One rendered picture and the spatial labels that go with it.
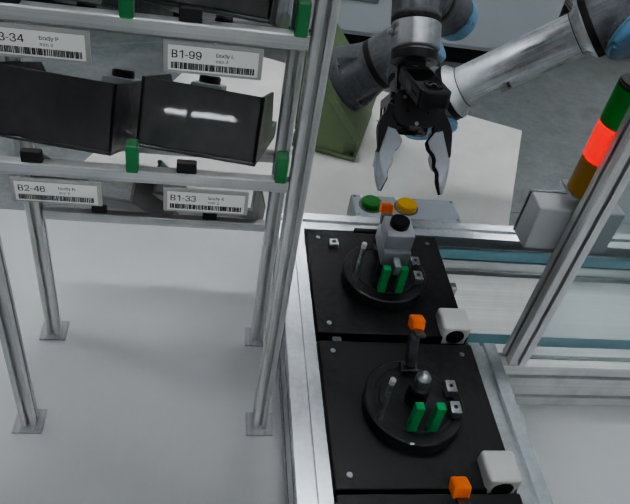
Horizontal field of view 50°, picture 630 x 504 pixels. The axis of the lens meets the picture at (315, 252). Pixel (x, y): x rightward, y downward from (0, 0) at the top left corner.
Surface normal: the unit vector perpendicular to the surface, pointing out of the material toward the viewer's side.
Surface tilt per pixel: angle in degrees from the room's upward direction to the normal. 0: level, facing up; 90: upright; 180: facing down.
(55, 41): 90
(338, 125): 90
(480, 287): 0
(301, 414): 0
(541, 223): 90
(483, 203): 0
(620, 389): 90
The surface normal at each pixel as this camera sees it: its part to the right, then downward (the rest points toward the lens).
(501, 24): 0.04, 0.67
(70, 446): 0.15, -0.74
